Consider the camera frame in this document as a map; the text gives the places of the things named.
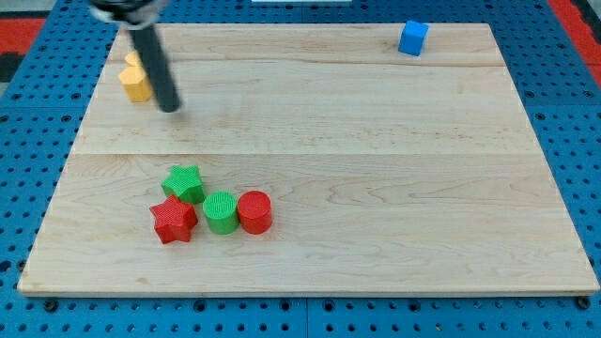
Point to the black cylindrical robot arm stick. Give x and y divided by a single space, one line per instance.
148 46

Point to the blue cube block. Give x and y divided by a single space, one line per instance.
412 38

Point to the red cylinder block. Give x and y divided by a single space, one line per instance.
254 210

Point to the wooden board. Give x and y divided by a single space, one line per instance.
389 175

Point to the green cylinder block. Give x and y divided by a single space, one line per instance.
220 209

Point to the green star block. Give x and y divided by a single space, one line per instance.
185 183

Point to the red star block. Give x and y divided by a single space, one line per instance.
174 220

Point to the yellow hexagon block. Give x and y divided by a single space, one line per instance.
136 84

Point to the yellow block behind stick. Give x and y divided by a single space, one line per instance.
133 60

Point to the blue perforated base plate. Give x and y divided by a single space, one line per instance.
44 104

